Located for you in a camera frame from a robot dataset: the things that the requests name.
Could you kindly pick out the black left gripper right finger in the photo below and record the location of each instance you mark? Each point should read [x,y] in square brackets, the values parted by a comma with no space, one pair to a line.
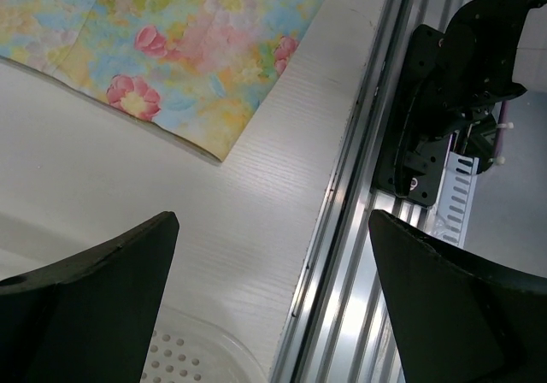
[456,316]

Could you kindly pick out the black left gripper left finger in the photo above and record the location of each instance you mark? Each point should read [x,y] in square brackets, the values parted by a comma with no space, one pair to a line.
[89,317]

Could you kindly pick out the floral pastel skirt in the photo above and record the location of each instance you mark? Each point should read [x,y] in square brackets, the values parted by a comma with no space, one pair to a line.
[198,69]

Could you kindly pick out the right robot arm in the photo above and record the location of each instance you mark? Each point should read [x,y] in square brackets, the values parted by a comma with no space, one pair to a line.
[457,76]

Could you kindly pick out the white perforated plastic basket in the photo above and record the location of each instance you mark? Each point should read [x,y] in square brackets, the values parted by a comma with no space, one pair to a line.
[184,348]

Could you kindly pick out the white slotted cable duct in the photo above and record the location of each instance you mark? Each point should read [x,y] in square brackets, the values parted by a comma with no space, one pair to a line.
[455,199]

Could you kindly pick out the aluminium rail frame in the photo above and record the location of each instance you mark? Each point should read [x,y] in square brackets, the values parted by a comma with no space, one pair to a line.
[338,329]

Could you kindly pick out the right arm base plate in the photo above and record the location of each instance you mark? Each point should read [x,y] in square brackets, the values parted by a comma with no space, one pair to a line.
[410,166]

